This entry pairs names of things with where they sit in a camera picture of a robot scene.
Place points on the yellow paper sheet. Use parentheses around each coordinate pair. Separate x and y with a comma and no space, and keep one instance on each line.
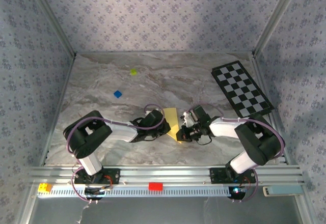
(172,118)

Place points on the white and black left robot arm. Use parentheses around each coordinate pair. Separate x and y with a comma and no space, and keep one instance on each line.
(89,137)

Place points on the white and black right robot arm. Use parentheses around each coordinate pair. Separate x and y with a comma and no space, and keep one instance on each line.
(257,142)

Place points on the small blue square block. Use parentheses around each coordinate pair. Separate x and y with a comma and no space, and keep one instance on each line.
(117,94)

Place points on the black and white checkerboard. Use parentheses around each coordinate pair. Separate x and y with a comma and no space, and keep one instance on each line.
(237,81)

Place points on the red block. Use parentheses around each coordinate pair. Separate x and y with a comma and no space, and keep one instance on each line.
(155,186)

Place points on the small lime green block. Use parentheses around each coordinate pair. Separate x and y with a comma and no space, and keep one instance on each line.
(133,71)

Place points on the controller board with green light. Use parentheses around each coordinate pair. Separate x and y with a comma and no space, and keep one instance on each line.
(237,191)

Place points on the grey-blue flat box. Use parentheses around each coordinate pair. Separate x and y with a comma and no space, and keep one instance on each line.
(285,191)

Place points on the yellow and orange block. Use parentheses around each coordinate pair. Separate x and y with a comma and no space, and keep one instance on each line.
(44,188)

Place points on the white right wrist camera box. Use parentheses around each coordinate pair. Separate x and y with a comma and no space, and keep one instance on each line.
(187,119)

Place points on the aluminium mounting rail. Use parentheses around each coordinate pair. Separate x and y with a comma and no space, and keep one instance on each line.
(165,174)

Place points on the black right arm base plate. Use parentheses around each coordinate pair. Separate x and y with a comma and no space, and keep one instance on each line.
(217,175)

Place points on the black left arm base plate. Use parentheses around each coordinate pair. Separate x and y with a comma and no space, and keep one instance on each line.
(112,175)

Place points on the aluminium frame post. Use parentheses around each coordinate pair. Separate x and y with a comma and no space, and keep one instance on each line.
(275,17)
(52,17)

